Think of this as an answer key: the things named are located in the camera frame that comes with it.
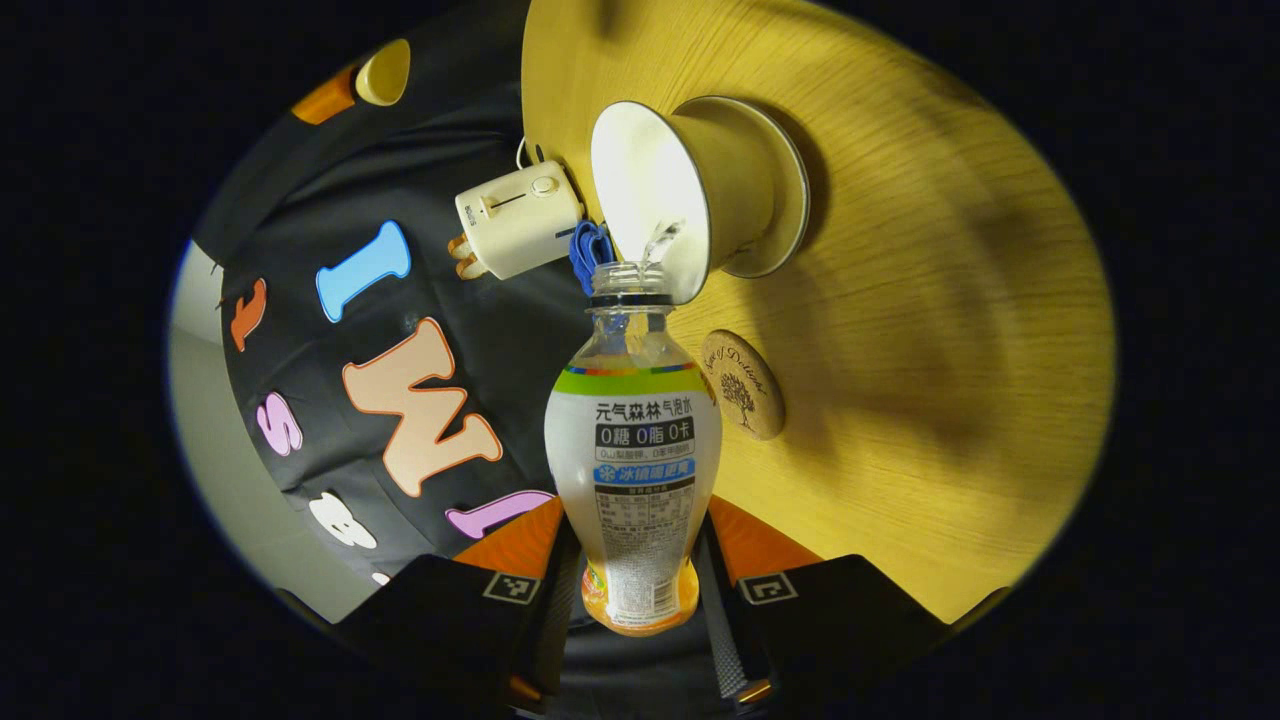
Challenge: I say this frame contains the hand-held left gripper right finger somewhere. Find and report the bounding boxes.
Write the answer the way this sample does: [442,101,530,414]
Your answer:
[695,495,951,713]

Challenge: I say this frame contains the black backdrop cloth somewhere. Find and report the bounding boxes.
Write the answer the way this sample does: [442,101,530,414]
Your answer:
[190,0,741,716]

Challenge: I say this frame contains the blue towel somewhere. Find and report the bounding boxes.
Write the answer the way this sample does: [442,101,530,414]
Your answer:
[568,220,617,298]

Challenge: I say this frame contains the round wooden coaster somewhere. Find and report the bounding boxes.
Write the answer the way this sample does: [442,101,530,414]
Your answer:
[700,329,786,442]

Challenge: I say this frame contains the cream toaster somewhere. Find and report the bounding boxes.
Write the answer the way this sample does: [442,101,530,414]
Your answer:
[455,161,586,281]

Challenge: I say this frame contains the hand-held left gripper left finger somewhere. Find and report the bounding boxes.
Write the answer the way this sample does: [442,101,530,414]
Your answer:
[335,497,583,716]

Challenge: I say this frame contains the white ceramic teacup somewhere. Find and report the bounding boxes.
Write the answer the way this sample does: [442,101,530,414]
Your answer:
[590,95,776,306]

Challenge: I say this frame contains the clear plastic water bottle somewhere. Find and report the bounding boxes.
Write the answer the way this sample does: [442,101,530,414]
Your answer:
[543,260,724,638]

